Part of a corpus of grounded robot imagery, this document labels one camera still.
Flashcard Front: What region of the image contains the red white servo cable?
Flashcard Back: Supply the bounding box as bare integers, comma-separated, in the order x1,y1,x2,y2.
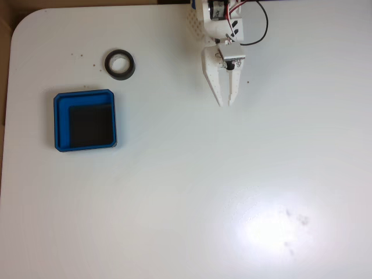
223,0,251,44

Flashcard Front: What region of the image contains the black square box liner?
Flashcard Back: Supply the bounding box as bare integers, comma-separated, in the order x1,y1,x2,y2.
69,103,114,148

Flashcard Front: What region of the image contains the blue box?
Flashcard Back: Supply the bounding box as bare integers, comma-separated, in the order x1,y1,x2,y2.
53,88,119,153

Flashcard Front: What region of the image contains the black tape roll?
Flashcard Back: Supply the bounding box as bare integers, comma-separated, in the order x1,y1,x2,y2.
104,49,137,81

